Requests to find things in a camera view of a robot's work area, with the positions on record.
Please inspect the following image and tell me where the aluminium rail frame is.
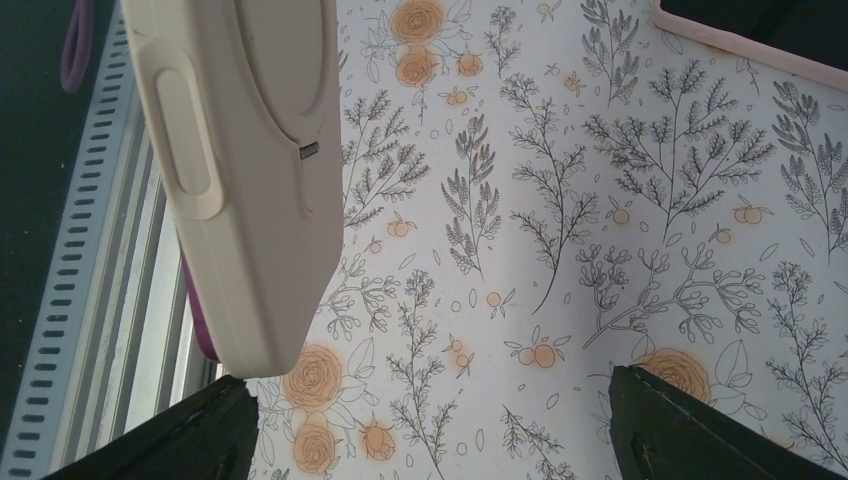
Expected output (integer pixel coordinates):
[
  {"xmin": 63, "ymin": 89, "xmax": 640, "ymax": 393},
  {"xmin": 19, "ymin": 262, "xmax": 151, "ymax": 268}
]
[{"xmin": 49, "ymin": 105, "xmax": 223, "ymax": 465}]

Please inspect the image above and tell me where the slotted white cable duct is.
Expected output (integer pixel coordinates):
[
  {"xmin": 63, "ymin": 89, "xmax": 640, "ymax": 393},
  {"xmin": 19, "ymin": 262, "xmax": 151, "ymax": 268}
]
[{"xmin": 1, "ymin": 6, "xmax": 139, "ymax": 479}]

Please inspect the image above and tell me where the phone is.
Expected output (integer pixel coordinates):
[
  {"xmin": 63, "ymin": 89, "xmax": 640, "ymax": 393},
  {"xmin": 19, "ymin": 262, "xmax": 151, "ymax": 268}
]
[{"xmin": 651, "ymin": 0, "xmax": 847, "ymax": 92}]

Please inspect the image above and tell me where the beige phone case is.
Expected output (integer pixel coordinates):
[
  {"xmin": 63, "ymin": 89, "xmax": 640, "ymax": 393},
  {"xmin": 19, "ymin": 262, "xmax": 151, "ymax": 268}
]
[{"xmin": 122, "ymin": 1, "xmax": 343, "ymax": 379}]

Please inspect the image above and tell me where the floral patterned table mat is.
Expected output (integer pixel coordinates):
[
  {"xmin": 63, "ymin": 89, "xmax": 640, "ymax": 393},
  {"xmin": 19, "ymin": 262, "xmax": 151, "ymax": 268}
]
[{"xmin": 250, "ymin": 1, "xmax": 847, "ymax": 479}]

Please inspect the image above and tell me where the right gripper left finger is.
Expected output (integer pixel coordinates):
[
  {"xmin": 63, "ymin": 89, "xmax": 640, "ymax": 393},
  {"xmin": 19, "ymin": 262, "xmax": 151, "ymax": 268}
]
[{"xmin": 45, "ymin": 375, "xmax": 258, "ymax": 480}]

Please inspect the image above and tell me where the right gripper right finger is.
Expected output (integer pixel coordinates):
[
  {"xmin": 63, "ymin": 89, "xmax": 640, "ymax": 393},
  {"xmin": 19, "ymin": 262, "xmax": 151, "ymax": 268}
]
[{"xmin": 608, "ymin": 366, "xmax": 843, "ymax": 480}]

